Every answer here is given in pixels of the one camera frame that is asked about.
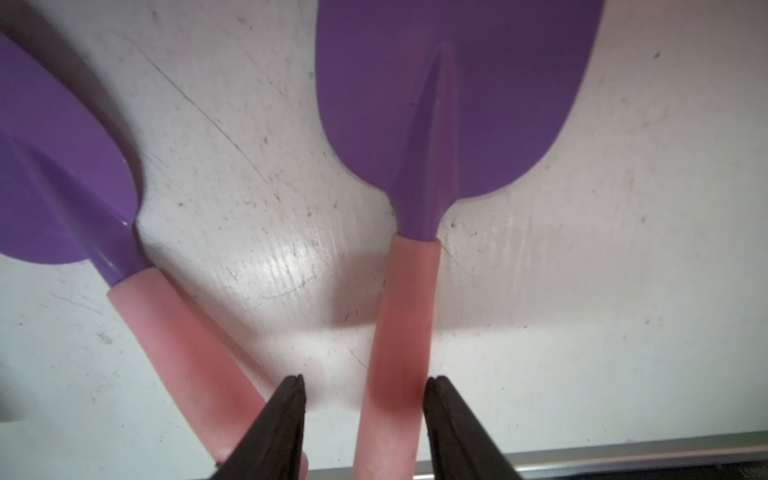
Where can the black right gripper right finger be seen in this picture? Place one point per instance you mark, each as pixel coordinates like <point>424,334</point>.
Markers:
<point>460,446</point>

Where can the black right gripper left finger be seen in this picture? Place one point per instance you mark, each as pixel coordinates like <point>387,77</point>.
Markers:
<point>272,447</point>

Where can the purple shovel pink handle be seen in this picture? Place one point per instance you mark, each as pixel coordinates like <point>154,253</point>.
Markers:
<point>433,102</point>
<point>67,194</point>

